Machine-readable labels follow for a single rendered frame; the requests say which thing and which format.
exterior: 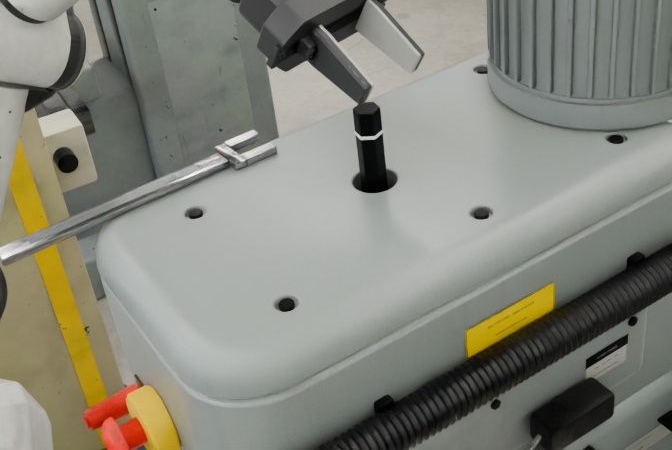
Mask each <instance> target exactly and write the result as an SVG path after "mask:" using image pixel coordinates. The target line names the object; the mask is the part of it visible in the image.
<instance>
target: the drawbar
mask: <svg viewBox="0 0 672 450"><path fill-rule="evenodd" d="M353 118H354V127H355V132H356V133H357V134H359V135H360V136H361V137H367V136H376V135H377V134H378V133H379V132H380V131H381V130H382V122H381V112H380V107H379V106H378V105H377V104H376V103H374V102H364V103H363V104H361V105H359V104H358V105H357V106H356V107H354V108H353ZM356 144H357V153H358V161H359V170H360V178H361V187H362V192H365V193H380V192H384V191H387V190H388V183H387V173H386V163H385V152H384V142H383V133H382V134H381V135H380V136H379V137H378V138H376V139H375V140H360V139H359V138H358V137H357V136H356Z"/></svg>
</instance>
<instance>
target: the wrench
mask: <svg viewBox="0 0 672 450"><path fill-rule="evenodd" d="M258 140H259V136H258V133H257V132H256V131H255V130H251V131H249V132H247V133H244V134H242V135H240V136H237V137H235V138H233V139H230V140H228V141H226V142H225V143H224V144H221V145H219V146H216V147H215V148H214V151H215V154H213V155H211V156H209V157H206V158H204V159H202V160H199V161H197V162H195V163H192V164H190V165H188V166H186V167H183V168H181V169H179V170H176V171H174V172H172V173H169V174H167V175H165V176H163V177H160V178H158V179H156V180H153V181H151V182H149V183H146V184H144V185H142V186H140V187H137V188H135V189H133V190H130V191H128V192H126V193H123V194H121V195H119V196H117V197H114V198H112V199H110V200H107V201H105V202H103V203H100V204H98V205H96V206H93V207H91V208H89V209H87V210H84V211H82V212H80V213H77V214H75V215H73V216H70V217H68V218H66V219H64V220H61V221H59V222H57V223H54V224H52V225H50V226H47V227H45V228H43V229H41V230H38V231H36V232H34V233H31V234H29V235H27V236H24V237H22V238H20V239H18V240H15V241H13V242H11V243H8V244H6V245H4V246H1V247H0V261H1V263H2V264H3V265H4V266H7V265H9V264H12V263H14V262H16V261H18V260H21V259H23V258H25V257H27V256H30V255H32V254H34V253H36V252H39V251H41V250H43V249H45V248H48V247H50V246H52V245H54V244H57V243H59V242H61V241H63V240H66V239H68V238H70V237H72V236H75V235H77V234H79V233H81V232H84V231H86V230H88V229H90V228H93V227H95V226H97V225H99V224H102V223H104V222H106V221H108V220H111V219H113V218H115V217H117V216H120V215H122V214H124V213H126V212H129V211H131V210H133V209H135V208H138V207H140V206H142V205H144V204H147V203H149V202H151V201H153V200H156V199H158V198H160V197H162V196H165V195H167V194H169V193H171V192H174V191H176V190H178V189H181V188H183V187H185V186H187V185H190V184H192V183H194V182H196V181H199V180H201V179H203V178H205V177H208V176H210V175H212V174H214V173H217V172H219V171H221V170H223V169H226V168H228V167H229V165H230V166H231V167H233V168H234V169H235V170H239V169H241V168H244V167H246V166H250V165H253V164H255V163H257V162H259V161H262V160H264V159H266V158H268V157H270V156H273V155H275V154H277V147H276V146H275V145H274V144H272V143H267V144H265V145H263V146H260V147H258V148H256V149H254V150H251V151H249V152H247V153H245V154H242V155H239V154H238V153H237V152H235V151H237V150H240V149H242V148H244V147H247V146H249V145H251V144H253V143H256V142H257V141H258Z"/></svg>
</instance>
